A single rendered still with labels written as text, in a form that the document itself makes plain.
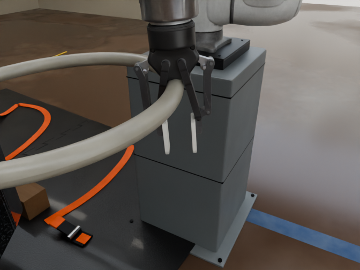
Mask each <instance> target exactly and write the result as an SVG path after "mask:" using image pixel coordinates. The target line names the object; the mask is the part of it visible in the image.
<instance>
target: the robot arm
mask: <svg viewBox="0 0 360 270"><path fill-rule="evenodd" d="M302 1H303V0H139V3H140V9H141V19H142V20H143V21H146V22H150V23H149V24H148V26H147V34H148V43H149V55H148V58H147V59H146V60H144V61H141V62H140V61H137V62H136V63H135V65H134V67H133V70H134V72H135V74H136V75H137V77H138V79H139V85H140V92H141V98H142V105H143V110H146V109H147V108H148V107H150V106H151V105H152V103H151V95H150V91H149V83H148V76H147V73H148V71H149V68H148V67H149V66H151V67H152V68H153V69H154V70H155V71H156V72H157V74H158V75H159V76H160V83H159V92H158V97H157V99H159V98H160V96H161V95H162V94H163V92H164V91H165V89H166V86H167V80H173V79H179V80H183V83H184V85H185V88H186V91H187V95H188V97H189V100H190V103H191V107H192V110H193V113H191V130H192V147H193V153H196V152H197V142H196V134H201V133H202V122H201V119H202V118H203V117H204V116H206V115H207V116H209V115H210V114H211V113H212V91H211V74H212V71H213V68H214V65H215V62H214V59H213V57H212V56H208V57H205V56H202V55H199V52H198V50H199V51H205V52H207V53H215V52H216V51H217V50H218V49H220V48H221V47H223V46H224V45H225V44H227V43H230V42H232V38H231V37H228V36H223V25H227V24H236V25H244V26H273V25H278V24H282V23H285V22H287V21H290V20H292V18H293V17H295V16H297V14H298V12H299V10H300V8H301V5H302ZM198 62H199V63H200V67H201V69H202V70H203V80H204V106H203V107H201V108H200V106H199V102H198V99H197V96H196V92H195V90H194V86H193V83H192V79H191V75H190V73H191V71H192V70H193V68H194V67H195V65H196V64H197V63H198ZM156 130H157V135H158V136H163V139H164V148H165V153H166V154H169V151H170V142H169V132H168V122H167V120H166V121H165V122H164V123H163V124H161V125H160V126H159V127H158V128H157V129H156Z"/></svg>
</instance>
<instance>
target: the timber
mask: <svg viewBox="0 0 360 270"><path fill-rule="evenodd" d="M16 190H17V193H18V196H19V199H20V202H21V204H22V207H23V211H22V214H21V215H22V216H23V217H25V218H26V219H28V220H31V219H33V218H34V217H36V216H37V215H39V214H40V213H41V212H43V211H44V210H45V209H47V208H48V207H50V203H49V200H48V196H47V193H46V189H45V188H44V187H42V186H40V185H38V184H37V183H35V182H34V183H30V184H25V185H21V186H16Z"/></svg>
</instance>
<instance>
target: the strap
mask: <svg viewBox="0 0 360 270"><path fill-rule="evenodd" d="M18 106H23V107H30V108H34V109H37V110H39V111H40V112H42V113H43V114H44V122H43V124H42V126H41V127H40V128H39V130H38V131H37V132H36V133H35V134H34V135H33V136H32V137H31V138H30V139H28V140H27V141H26V142H25V143H24V144H23V145H21V146H20V147H19V148H18V149H16V150H15V151H14V152H12V153H11V154H10V155H8V156H7V157H5V159H6V161H7V160H10V159H12V158H13V157H15V156H16V155H18V154H19V153H20V152H22V151H23V150H24V149H25V148H26V147H28V146H29V145H30V144H31V143H32V142H33V141H35V140H36V139H37V138H38V137H39V136H40V135H41V134H42V133H43V132H44V130H45V129H46V128H47V127H48V125H49V123H50V120H51V115H50V113H49V112H48V111H47V110H46V109H44V108H42V107H40V106H36V105H32V104H24V103H19V104H15V105H14V106H12V107H11V108H10V109H8V110H7V111H6V112H4V113H2V114H0V115H1V116H3V115H6V114H8V113H10V112H12V111H13V110H15V109H16V108H17V107H18ZM133 150H134V145H131V146H129V147H128V148H127V150H126V152H125V154H124V156H123V157H122V159H121V160H120V161H119V163H118V164H117V165H116V166H115V167H114V169H113V170H112V171H111V172H110V173H109V174H108V175H107V176H106V177H105V178H104V179H103V180H102V181H101V182H100V183H99V184H98V185H96V186H95V187H94V188H92V189H91V190H90V191H89V192H87V193H86V194H85V195H83V196H82V197H81V198H79V199H78V200H76V201H74V202H73V203H71V204H69V205H68V206H66V207H64V208H63V209H61V210H60V211H58V212H56V213H55V214H53V215H51V216H50V217H48V218H46V219H44V221H45V222H46V223H47V224H48V225H49V223H50V222H51V221H52V220H53V219H54V218H55V217H56V216H58V215H59V216H61V217H63V216H64V215H66V214H67V213H69V212H71V211H72V210H74V209H76V208H77V207H79V206H80V205H82V204H83V203H85V202H86V201H87V200H89V199H90V198H91V197H93V196H94V195H96V194H97V193H98V192H99V191H100V190H101V189H103V188H104V187H105V186H106V185H107V184H108V183H109V182H110V181H111V180H112V179H113V178H114V177H115V176H116V175H117V174H118V172H119V171H120V170H121V169H122V168H123V167H124V165H125V164H126V163H127V161H128V160H129V158H130V156H131V155H132V152H133Z"/></svg>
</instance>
